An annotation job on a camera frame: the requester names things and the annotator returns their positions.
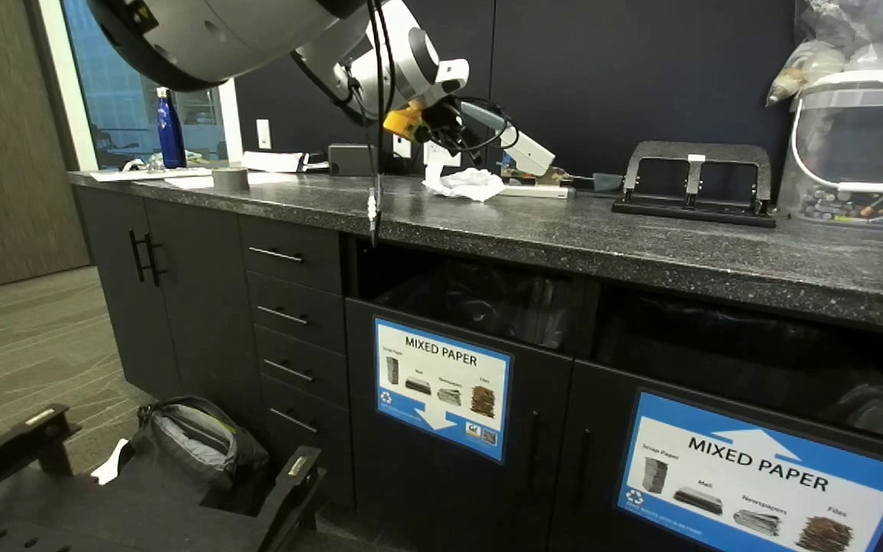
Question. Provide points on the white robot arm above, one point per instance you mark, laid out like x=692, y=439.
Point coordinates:
x=370, y=57

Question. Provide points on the white paper on floor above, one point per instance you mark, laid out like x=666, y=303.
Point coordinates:
x=109, y=468

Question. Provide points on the black cart frame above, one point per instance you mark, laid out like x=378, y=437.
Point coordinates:
x=49, y=508

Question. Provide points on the grey black backpack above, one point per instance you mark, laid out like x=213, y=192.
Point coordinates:
x=200, y=452

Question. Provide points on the white paper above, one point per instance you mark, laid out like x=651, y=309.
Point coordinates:
x=450, y=180
x=109, y=468

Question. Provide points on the mixed paper sign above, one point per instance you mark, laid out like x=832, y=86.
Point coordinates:
x=442, y=385
x=745, y=489

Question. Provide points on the white power strip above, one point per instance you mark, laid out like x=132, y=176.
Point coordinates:
x=275, y=162

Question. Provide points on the black hole punch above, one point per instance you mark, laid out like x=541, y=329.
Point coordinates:
x=694, y=204

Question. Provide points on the plastic bag on bin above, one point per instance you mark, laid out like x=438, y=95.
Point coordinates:
x=838, y=33

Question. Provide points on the right mixed paper sign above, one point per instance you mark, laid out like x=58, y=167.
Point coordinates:
x=745, y=489

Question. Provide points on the clear plastic storage bin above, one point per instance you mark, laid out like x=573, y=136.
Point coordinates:
x=835, y=150

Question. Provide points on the blue water bottle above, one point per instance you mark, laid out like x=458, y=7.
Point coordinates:
x=169, y=128

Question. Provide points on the black power adapter box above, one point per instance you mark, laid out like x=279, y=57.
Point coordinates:
x=352, y=156

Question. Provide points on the left mixed paper sign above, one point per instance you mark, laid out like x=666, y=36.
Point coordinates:
x=442, y=385

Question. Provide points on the white light switch plate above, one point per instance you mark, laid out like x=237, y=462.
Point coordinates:
x=265, y=140

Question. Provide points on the orange black gripper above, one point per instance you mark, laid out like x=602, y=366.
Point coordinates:
x=442, y=124

